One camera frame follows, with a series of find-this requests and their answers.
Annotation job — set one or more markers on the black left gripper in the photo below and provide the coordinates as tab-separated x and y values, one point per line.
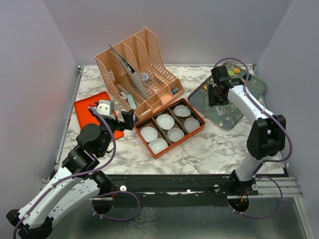
128	123

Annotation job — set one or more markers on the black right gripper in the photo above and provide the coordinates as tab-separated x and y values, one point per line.
213	101

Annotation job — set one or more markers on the steel serving tongs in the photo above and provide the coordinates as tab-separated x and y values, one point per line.
219	110

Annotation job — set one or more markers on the green macaron cookie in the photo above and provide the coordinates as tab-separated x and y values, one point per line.
231	73

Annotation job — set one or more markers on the black sandwich cookie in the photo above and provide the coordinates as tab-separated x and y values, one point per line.
247	77

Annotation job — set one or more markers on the orange cookie tin box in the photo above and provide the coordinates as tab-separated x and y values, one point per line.
163	131

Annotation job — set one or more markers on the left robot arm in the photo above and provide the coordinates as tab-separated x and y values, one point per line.
78	179

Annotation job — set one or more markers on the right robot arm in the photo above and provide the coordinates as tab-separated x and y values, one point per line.
267	134

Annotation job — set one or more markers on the light blue eraser case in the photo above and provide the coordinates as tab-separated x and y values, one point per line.
131	101

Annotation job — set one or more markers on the white paper cupcake liner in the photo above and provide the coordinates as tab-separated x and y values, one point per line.
165	121
149	134
175	134
191	124
181	111
158	145

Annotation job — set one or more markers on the blue white lidded jar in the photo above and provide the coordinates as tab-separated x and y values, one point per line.
145	77

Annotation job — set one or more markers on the orange tin lid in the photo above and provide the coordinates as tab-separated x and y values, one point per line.
81	108

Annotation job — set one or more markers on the peach plastic desk organizer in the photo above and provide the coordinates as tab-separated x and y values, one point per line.
142	52

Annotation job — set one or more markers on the grey folder booklet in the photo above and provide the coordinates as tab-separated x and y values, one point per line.
132	73

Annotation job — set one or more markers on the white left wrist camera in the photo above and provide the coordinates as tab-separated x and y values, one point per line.
105	108

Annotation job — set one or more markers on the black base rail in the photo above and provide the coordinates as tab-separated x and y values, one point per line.
105	197

